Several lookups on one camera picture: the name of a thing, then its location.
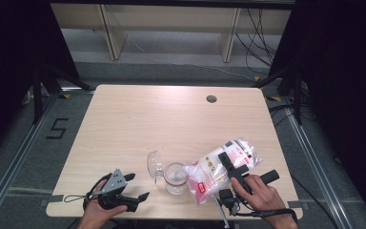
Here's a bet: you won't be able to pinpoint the white granules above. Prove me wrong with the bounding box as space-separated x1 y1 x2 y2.
166 165 187 185

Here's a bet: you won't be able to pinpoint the person's right hand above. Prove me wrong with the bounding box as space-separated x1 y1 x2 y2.
229 173 289 220

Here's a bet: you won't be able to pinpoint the black wrist strap cable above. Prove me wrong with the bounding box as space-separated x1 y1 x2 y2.
83 173 112 211
234 207 299 224

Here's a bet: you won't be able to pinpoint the clear glass jar hinged lid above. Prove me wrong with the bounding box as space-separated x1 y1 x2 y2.
146 150 191 197

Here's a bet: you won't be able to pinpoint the red and white spout pouch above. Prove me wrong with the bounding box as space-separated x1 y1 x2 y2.
185 137 263 205

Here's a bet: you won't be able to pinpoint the thin grey lanyard loop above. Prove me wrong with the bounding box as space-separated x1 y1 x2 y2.
64 195 89 204

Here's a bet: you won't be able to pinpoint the black floor cables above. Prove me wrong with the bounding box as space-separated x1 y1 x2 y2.
268 80 316 128

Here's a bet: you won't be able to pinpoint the aluminium floor rail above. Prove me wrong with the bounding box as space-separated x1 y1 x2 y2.
280 98 355 229
0 94 60 229

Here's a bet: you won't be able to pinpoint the black floor cable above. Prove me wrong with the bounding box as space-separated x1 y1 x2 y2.
290 175 341 229

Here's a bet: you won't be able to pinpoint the light wooden shelf unit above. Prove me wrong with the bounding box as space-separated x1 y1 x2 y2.
49 2 293 64

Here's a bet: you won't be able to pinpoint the thin white floor cable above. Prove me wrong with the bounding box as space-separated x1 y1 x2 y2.
129 39 259 81

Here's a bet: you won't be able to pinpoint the grey tape piece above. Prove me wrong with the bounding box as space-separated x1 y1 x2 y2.
287 199 310 210
39 194 65 208

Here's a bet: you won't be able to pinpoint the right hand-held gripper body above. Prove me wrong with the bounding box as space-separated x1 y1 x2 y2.
212 164 281 229

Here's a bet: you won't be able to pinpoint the black curtain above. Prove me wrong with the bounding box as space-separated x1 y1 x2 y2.
268 0 366 229
0 0 81 164

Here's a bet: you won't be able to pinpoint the person's left hand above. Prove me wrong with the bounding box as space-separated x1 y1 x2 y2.
77 181 129 227

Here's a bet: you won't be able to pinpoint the black cable bundle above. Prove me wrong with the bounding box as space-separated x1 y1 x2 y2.
234 9 279 76

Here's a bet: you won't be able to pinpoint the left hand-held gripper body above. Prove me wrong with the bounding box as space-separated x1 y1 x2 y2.
98 168 139 213

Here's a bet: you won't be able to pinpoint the black metal stand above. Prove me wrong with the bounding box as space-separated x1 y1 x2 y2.
253 66 303 126
31 63 93 125

